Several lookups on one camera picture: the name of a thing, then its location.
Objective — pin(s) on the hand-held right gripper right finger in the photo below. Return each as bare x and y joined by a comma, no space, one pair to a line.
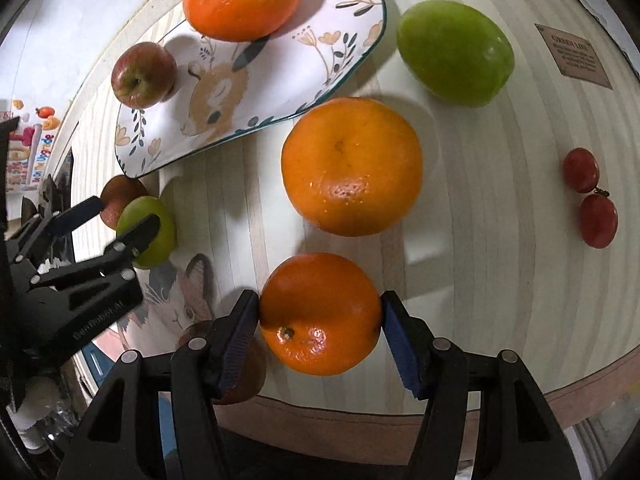
400,345

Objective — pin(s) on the small orange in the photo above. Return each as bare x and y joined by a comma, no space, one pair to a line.
320,315

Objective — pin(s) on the small green apple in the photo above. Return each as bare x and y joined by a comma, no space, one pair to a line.
165,245

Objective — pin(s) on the white floral deer plate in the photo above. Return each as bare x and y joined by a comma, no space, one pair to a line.
280,65

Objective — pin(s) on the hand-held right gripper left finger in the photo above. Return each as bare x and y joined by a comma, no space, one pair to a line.
240,340

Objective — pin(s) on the striped cat print tablecloth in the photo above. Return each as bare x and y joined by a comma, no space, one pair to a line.
490,270

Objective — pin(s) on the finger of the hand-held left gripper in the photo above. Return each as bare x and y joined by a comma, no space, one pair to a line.
75,217
135,240

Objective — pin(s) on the brown round fruit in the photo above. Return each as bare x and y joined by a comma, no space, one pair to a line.
252,370
122,195

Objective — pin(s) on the large green apple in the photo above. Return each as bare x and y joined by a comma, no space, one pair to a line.
455,52

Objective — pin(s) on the large orange with stem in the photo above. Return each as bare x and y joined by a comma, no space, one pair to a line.
240,0

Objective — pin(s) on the red apple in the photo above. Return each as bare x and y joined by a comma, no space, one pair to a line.
142,75

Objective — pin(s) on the colourful wall sticker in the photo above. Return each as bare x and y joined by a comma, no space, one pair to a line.
35,150

